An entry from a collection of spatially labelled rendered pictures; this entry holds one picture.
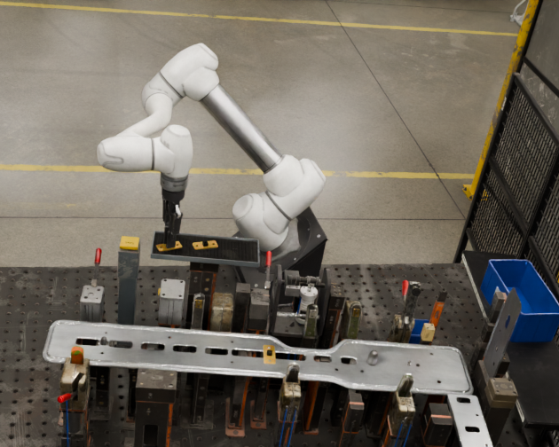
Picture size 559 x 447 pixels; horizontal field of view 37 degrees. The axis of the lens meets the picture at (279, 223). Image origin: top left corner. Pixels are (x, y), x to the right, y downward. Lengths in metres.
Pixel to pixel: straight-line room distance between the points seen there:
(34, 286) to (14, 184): 1.98
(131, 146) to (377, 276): 1.47
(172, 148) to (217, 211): 2.58
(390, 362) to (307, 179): 0.80
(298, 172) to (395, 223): 2.26
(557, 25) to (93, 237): 2.90
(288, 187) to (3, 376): 1.22
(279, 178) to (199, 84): 0.46
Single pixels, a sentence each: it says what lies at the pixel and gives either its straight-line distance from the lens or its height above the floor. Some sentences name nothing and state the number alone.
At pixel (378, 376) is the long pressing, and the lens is 2.75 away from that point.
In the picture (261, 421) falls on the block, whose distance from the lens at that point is 2.93.
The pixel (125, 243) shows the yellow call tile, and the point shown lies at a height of 1.16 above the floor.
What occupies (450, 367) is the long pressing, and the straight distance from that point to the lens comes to 2.87.
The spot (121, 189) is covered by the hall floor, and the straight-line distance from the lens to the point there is 5.30.
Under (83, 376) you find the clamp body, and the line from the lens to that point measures 2.54.
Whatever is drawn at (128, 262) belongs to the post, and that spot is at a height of 1.09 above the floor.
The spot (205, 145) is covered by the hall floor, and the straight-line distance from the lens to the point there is 5.85.
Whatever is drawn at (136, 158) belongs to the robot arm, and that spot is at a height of 1.54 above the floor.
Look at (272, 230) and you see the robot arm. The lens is 3.22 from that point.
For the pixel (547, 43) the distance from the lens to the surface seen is 5.18.
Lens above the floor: 2.86
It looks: 34 degrees down
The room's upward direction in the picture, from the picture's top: 9 degrees clockwise
